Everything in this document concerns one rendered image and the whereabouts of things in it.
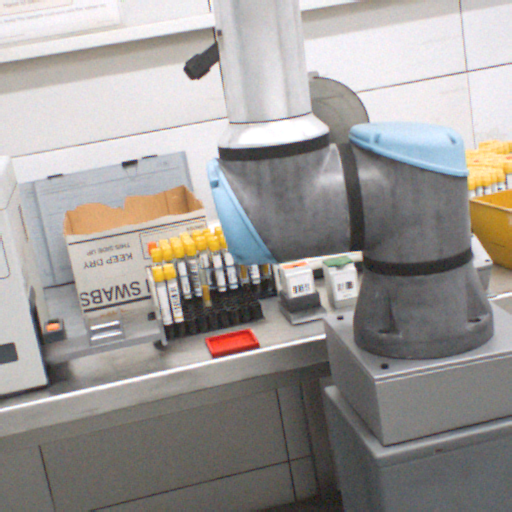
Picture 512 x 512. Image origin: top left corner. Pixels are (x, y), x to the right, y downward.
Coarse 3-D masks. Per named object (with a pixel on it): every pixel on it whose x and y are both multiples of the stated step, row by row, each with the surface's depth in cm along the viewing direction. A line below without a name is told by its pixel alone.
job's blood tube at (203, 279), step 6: (198, 258) 140; (198, 264) 139; (198, 270) 140; (204, 270) 140; (204, 276) 140; (204, 282) 140; (204, 288) 140; (204, 294) 141; (210, 294) 141; (204, 300) 141; (210, 300) 141; (204, 306) 141; (210, 306) 141
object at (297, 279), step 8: (280, 264) 139; (288, 264) 138; (296, 264) 137; (304, 264) 137; (280, 272) 139; (288, 272) 136; (296, 272) 136; (304, 272) 135; (312, 272) 136; (288, 280) 135; (296, 280) 135; (304, 280) 136; (312, 280) 136; (288, 288) 135; (296, 288) 136; (304, 288) 136; (312, 288) 136; (288, 296) 137
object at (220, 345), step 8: (248, 328) 134; (216, 336) 133; (224, 336) 133; (232, 336) 133; (240, 336) 133; (248, 336) 132; (208, 344) 130; (216, 344) 131; (224, 344) 131; (232, 344) 130; (240, 344) 130; (248, 344) 127; (256, 344) 128; (216, 352) 127; (224, 352) 127; (232, 352) 127
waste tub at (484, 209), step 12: (504, 192) 152; (480, 204) 147; (492, 204) 152; (504, 204) 152; (480, 216) 148; (492, 216) 144; (504, 216) 140; (480, 228) 149; (492, 228) 145; (504, 228) 141; (480, 240) 150; (492, 240) 146; (504, 240) 142; (492, 252) 147; (504, 252) 143; (504, 264) 144
